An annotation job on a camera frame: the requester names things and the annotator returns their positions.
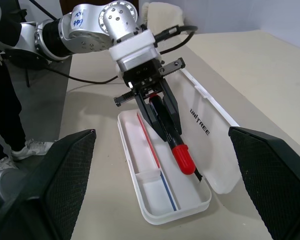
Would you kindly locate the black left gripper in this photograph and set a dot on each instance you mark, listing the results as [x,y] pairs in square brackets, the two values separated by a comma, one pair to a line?
[146,75]

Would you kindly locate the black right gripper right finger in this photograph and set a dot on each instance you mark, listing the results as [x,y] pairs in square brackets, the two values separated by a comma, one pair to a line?
[272,180]

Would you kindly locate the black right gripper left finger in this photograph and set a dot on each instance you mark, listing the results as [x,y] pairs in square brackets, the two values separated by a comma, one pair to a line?
[52,190]

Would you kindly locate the person's dark trouser leg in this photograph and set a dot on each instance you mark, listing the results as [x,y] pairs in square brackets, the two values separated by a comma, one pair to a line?
[7,105]

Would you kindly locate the grey and black robot torso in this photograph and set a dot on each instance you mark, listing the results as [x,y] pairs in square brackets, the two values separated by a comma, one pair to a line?
[5,32]

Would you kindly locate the black marker with red cap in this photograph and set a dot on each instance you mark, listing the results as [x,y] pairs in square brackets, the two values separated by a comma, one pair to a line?
[182,156]

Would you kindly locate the dark brown door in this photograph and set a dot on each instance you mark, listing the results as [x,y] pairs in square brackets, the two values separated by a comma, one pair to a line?
[67,6]

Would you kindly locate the cream chair back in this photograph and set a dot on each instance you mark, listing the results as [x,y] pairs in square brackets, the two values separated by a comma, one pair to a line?
[162,16]

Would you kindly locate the silver robot body part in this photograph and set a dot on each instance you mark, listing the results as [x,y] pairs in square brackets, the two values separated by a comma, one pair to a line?
[0,186]

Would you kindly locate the white Unitree pencil case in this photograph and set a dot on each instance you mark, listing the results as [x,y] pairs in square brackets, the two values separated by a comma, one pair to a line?
[190,197]

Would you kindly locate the white sneaker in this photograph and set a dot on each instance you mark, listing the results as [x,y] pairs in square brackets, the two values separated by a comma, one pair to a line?
[1,163]
[33,147]

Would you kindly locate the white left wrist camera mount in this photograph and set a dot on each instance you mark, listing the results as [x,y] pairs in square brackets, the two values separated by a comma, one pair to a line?
[132,46]

